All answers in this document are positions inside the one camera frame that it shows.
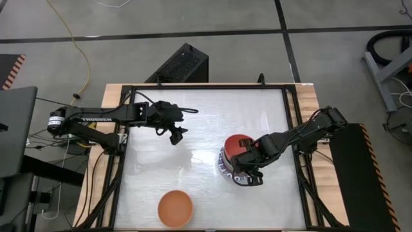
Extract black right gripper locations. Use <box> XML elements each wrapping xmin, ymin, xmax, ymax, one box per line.
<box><xmin>230</xmin><ymin>139</ymin><xmax>270</xmax><ymax>187</ymax></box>

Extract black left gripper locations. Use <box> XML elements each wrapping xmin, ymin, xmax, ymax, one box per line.
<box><xmin>146</xmin><ymin>100</ymin><xmax>189</xmax><ymax>146</ymax></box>

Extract coral red plastic bowl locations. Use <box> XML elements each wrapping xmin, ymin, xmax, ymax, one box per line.
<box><xmin>223</xmin><ymin>134</ymin><xmax>258</xmax><ymax>162</ymax></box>

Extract orange plastic bowl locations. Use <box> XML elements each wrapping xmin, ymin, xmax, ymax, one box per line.
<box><xmin>157</xmin><ymin>189</ymin><xmax>194</xmax><ymax>229</ymax></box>

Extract black perforated computer tower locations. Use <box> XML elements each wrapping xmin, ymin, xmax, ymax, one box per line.
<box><xmin>144</xmin><ymin>43</ymin><xmax>209</xmax><ymax>84</ymax></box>

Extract long black hazard striped ramp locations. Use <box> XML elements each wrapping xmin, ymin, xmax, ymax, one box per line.
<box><xmin>328</xmin><ymin>122</ymin><xmax>402</xmax><ymax>232</ymax></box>

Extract black desk beam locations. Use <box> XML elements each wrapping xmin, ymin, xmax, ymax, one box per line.
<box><xmin>19</xmin><ymin>154</ymin><xmax>85</xmax><ymax>188</ymax></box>

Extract grey metal stand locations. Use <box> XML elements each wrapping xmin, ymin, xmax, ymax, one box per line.
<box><xmin>361</xmin><ymin>44</ymin><xmax>412</xmax><ymax>113</ymax></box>

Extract black round fan base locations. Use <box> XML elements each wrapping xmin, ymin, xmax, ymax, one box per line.
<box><xmin>384</xmin><ymin>105</ymin><xmax>412</xmax><ymax>152</ymax></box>

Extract grey laptop lid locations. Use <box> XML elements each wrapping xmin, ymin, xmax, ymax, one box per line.
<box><xmin>0</xmin><ymin>86</ymin><xmax>39</xmax><ymax>179</ymax></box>

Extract small hazard striped mat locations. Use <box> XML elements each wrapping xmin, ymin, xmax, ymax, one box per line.
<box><xmin>0</xmin><ymin>53</ymin><xmax>26</xmax><ymax>91</ymax></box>

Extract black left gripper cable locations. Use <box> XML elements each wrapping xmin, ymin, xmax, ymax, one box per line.
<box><xmin>119</xmin><ymin>91</ymin><xmax>200</xmax><ymax>114</ymax></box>

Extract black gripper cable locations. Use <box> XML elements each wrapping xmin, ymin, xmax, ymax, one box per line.
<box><xmin>119</xmin><ymin>91</ymin><xmax>200</xmax><ymax>114</ymax></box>
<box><xmin>231</xmin><ymin>173</ymin><xmax>264</xmax><ymax>188</ymax></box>

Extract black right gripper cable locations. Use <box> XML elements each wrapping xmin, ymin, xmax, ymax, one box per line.
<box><xmin>231</xmin><ymin>173</ymin><xmax>264</xmax><ymax>188</ymax></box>

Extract black metal table frame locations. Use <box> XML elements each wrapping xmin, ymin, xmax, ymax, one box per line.
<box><xmin>77</xmin><ymin>82</ymin><xmax>342</xmax><ymax>231</ymax></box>

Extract thin white cable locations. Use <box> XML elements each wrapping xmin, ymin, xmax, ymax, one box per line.
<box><xmin>41</xmin><ymin>138</ymin><xmax>71</xmax><ymax>221</ymax></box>

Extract yellow floor cable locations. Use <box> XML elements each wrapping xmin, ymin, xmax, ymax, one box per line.
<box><xmin>46</xmin><ymin>0</ymin><xmax>92</xmax><ymax>106</ymax></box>

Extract white floor cable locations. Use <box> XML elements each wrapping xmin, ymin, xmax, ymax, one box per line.
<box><xmin>92</xmin><ymin>0</ymin><xmax>133</xmax><ymax>9</ymax></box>

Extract white cable bundle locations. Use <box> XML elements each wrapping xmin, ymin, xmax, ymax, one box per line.
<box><xmin>390</xmin><ymin>76</ymin><xmax>412</xmax><ymax>109</ymax></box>

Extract black hose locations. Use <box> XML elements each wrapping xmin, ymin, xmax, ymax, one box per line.
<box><xmin>366</xmin><ymin>29</ymin><xmax>412</xmax><ymax>67</ymax></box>

